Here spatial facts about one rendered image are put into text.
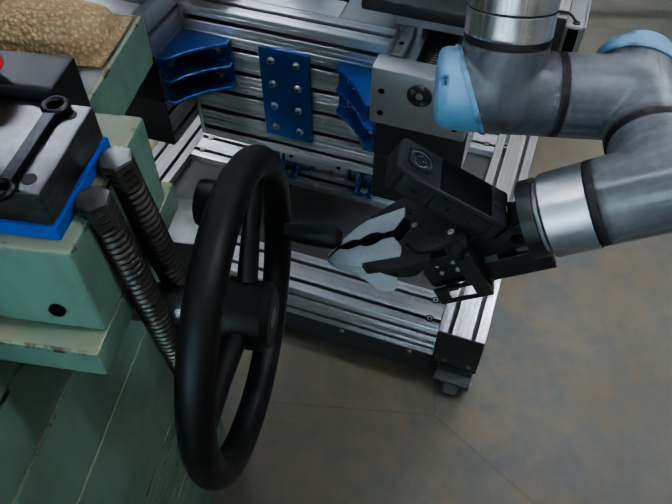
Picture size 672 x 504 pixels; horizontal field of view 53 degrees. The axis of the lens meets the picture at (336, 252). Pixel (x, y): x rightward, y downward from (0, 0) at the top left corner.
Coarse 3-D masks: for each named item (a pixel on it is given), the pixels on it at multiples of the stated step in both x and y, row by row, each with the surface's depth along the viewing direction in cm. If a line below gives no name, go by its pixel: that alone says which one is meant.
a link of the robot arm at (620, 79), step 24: (600, 48) 61; (624, 48) 59; (648, 48) 58; (576, 72) 56; (600, 72) 56; (624, 72) 56; (648, 72) 56; (576, 96) 56; (600, 96) 56; (624, 96) 56; (648, 96) 55; (576, 120) 57; (600, 120) 57; (624, 120) 55
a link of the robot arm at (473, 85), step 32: (480, 0) 54; (512, 0) 52; (544, 0) 53; (480, 32) 55; (512, 32) 54; (544, 32) 54; (448, 64) 57; (480, 64) 56; (512, 64) 55; (544, 64) 57; (448, 96) 57; (480, 96) 57; (512, 96) 57; (544, 96) 57; (448, 128) 60; (480, 128) 59; (512, 128) 59; (544, 128) 59
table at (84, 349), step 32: (128, 32) 69; (128, 64) 69; (96, 96) 63; (128, 96) 70; (0, 320) 50; (32, 320) 50; (128, 320) 53; (0, 352) 50; (32, 352) 49; (64, 352) 48; (96, 352) 48
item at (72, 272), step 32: (128, 128) 50; (160, 192) 56; (128, 224) 51; (0, 256) 44; (32, 256) 43; (64, 256) 43; (96, 256) 46; (0, 288) 47; (32, 288) 46; (64, 288) 45; (96, 288) 47; (64, 320) 49; (96, 320) 48
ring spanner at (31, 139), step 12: (60, 96) 45; (48, 108) 45; (60, 108) 45; (48, 120) 44; (36, 132) 43; (24, 144) 42; (36, 144) 43; (24, 156) 42; (12, 168) 41; (0, 180) 40; (12, 180) 40; (12, 192) 40
